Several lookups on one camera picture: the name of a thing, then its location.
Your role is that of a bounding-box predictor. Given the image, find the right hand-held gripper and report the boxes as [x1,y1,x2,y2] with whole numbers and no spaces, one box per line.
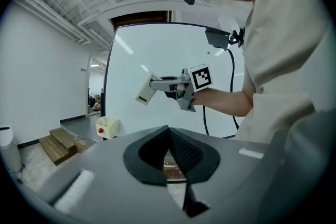
[148,62,214,113]

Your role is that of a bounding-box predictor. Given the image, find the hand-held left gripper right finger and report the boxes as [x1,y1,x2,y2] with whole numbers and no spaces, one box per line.
[169,127,221,218]

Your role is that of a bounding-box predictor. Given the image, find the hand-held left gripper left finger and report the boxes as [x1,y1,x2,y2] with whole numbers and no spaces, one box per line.
[123,125,170,187]

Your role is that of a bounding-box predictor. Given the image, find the white whiteboard eraser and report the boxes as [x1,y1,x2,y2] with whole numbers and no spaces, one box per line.
[134,71,164,106]

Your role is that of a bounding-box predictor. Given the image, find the person's right forearm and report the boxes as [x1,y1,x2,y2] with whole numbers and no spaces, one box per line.
[193,87,256,118]

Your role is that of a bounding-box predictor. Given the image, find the white plastic basket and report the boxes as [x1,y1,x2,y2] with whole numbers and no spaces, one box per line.
[95,116,119,140]

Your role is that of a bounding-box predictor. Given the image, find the black chest-mounted device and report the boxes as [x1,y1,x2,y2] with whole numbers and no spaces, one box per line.
[205,28,229,51]

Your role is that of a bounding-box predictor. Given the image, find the open doorway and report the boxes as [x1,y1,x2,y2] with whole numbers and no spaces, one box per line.
[85,53,108,116]

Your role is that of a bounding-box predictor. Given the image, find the wooden steps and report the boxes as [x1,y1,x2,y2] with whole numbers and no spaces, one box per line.
[38,127,98,166]

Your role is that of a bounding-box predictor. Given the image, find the person's beige shirt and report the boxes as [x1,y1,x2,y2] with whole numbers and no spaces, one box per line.
[234,0,336,145]

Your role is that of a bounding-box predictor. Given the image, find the white trash bin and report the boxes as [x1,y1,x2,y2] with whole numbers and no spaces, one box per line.
[0,125,23,174]

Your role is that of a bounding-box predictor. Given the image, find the thin black cable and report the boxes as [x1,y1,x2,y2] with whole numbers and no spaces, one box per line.
[201,104,211,136]

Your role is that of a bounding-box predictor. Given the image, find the thick black cable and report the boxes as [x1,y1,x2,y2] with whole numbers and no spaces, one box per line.
[226,47,240,130]

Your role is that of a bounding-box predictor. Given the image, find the black chest mount clamp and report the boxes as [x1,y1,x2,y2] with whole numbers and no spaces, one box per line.
[227,26,246,48]

